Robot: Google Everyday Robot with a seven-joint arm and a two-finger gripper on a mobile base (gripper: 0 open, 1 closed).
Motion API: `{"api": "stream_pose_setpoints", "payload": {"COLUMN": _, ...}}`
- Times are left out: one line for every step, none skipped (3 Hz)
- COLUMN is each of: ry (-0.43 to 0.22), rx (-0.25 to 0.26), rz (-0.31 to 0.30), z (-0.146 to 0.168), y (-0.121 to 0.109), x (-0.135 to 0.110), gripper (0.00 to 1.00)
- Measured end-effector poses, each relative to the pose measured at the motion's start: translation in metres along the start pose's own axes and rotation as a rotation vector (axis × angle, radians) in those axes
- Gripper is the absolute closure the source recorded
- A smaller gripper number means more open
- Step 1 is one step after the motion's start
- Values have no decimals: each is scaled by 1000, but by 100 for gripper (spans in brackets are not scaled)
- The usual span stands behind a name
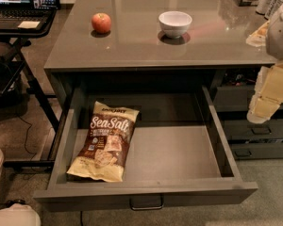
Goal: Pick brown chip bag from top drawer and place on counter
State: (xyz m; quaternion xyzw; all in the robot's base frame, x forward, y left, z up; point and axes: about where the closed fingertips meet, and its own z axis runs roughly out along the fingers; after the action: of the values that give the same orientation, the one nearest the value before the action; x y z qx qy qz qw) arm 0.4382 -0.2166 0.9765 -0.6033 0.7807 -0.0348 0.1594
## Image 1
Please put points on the brown sea salt chip bag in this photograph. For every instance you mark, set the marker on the brown sea salt chip bag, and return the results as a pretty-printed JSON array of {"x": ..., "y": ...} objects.
[{"x": 107, "y": 143}]

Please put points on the clear plastic snack packet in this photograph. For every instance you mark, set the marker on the clear plastic snack packet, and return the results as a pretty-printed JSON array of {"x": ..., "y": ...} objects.
[{"x": 258, "y": 37}]

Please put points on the black drawer handle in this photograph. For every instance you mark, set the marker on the black drawer handle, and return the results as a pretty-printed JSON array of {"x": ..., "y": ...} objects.
[{"x": 146, "y": 202}]

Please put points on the black rolling cart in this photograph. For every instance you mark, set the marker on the black rolling cart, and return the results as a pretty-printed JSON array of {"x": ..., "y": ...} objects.
[{"x": 14, "y": 63}]

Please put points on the closed grey drawer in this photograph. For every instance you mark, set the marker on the closed grey drawer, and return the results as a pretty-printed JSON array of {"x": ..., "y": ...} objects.
[
  {"x": 257, "y": 151},
  {"x": 243, "y": 130}
]

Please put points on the yellow sticky note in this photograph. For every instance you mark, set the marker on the yellow sticky note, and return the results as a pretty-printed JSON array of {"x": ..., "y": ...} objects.
[{"x": 28, "y": 25}]

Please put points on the black smartphone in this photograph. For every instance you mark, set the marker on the black smartphone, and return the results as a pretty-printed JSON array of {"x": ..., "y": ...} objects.
[{"x": 45, "y": 4}]

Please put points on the white can nearest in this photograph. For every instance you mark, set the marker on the white can nearest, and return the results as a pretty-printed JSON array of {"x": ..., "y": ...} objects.
[{"x": 274, "y": 6}]

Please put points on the closed grey lower drawer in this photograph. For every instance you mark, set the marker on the closed grey lower drawer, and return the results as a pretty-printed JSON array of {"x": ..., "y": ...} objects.
[{"x": 257, "y": 151}]

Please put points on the grey side upper drawer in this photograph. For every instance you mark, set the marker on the grey side upper drawer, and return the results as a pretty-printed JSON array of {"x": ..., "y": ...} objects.
[{"x": 233, "y": 98}]

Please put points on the black laptop computer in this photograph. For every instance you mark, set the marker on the black laptop computer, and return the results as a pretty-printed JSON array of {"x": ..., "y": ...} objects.
[{"x": 13, "y": 12}]

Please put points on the white ceramic bowl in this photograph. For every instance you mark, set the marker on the white ceramic bowl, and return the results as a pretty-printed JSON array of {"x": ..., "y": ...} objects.
[{"x": 174, "y": 23}]

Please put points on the open grey top drawer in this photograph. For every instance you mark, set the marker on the open grey top drawer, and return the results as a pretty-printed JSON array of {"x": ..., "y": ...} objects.
[{"x": 178, "y": 150}]

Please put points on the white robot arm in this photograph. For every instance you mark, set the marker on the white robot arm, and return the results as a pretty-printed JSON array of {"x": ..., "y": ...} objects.
[{"x": 274, "y": 39}]

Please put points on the closed grey middle drawer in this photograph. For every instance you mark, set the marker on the closed grey middle drawer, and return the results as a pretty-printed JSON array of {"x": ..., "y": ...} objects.
[{"x": 243, "y": 130}]

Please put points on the red apple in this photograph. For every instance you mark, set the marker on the red apple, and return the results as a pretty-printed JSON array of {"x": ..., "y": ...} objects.
[{"x": 101, "y": 23}]

